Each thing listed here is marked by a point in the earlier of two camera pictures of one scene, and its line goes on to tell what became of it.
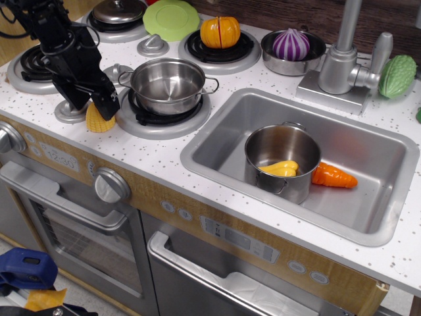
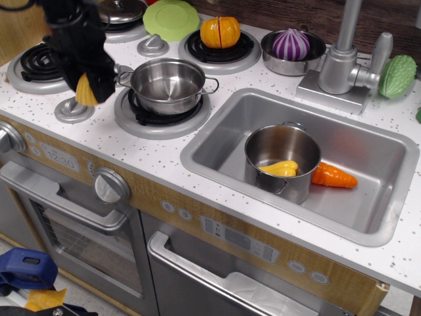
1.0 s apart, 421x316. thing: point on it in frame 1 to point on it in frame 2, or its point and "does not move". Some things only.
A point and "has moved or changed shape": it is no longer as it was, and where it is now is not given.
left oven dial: (11, 139) does not move
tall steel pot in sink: (280, 159) does not move
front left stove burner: (29, 73) does not move
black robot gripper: (71, 53) to (79, 41)
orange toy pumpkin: (220, 32) does not move
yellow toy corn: (95, 120) has moved or changed shape
